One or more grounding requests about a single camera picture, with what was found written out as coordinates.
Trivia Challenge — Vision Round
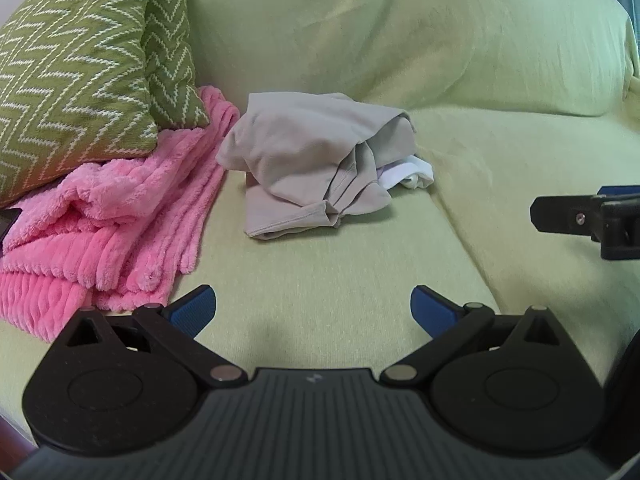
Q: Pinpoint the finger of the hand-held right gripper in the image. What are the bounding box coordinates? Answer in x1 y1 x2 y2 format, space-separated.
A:
530 185 640 261

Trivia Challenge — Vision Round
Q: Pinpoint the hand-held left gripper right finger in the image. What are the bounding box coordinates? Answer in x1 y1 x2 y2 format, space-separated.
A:
380 284 569 389

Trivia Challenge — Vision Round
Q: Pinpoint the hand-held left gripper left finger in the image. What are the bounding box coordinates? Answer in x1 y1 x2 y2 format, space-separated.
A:
62 284 247 389

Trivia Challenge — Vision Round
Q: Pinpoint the beige garment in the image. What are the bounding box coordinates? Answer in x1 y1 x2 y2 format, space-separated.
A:
216 91 419 241

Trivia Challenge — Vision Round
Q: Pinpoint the pink fluffy blanket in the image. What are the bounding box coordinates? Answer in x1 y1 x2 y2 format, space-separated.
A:
0 86 241 344

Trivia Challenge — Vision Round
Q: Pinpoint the white garment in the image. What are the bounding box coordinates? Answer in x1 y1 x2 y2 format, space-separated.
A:
377 156 435 191

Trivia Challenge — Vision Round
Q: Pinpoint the small green zigzag pillow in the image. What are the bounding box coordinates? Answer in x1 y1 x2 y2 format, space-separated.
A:
142 0 211 129

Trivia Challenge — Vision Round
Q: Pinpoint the large green zigzag pillow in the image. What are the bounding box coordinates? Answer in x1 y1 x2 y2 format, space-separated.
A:
0 0 162 209

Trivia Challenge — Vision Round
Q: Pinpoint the green sofa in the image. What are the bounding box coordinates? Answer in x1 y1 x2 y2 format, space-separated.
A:
0 0 640 443

